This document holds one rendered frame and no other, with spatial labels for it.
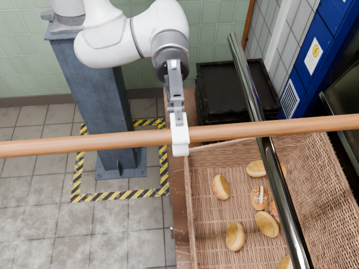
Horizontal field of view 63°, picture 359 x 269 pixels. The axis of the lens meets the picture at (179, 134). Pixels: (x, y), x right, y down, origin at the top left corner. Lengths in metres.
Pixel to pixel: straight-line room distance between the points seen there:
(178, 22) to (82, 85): 0.70
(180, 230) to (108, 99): 0.66
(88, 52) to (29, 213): 1.34
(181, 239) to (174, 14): 0.75
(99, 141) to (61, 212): 1.36
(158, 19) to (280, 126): 0.37
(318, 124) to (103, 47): 0.50
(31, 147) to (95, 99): 0.82
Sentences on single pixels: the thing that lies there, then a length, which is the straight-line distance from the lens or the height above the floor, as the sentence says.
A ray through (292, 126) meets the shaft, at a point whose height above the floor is 1.21.
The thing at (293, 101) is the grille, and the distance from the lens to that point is 1.27.
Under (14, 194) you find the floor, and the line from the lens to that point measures 2.05.
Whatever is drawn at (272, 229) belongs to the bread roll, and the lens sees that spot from 1.10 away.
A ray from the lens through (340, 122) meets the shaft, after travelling 0.63.
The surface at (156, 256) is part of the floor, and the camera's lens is 1.69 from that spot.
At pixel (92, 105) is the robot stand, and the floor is 0.63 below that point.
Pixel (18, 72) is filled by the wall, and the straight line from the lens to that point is 2.23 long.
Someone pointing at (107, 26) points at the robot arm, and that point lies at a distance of 0.74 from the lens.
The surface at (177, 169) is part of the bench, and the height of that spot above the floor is 0.58.
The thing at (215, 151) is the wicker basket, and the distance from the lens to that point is 1.10.
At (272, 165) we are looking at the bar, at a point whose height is 1.17.
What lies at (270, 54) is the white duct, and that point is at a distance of 1.54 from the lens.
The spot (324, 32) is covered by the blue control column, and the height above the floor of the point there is 1.07.
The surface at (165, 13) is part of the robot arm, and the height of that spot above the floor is 1.25.
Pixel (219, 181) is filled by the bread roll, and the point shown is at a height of 0.65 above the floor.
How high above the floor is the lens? 1.64
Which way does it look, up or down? 55 degrees down
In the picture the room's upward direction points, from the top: straight up
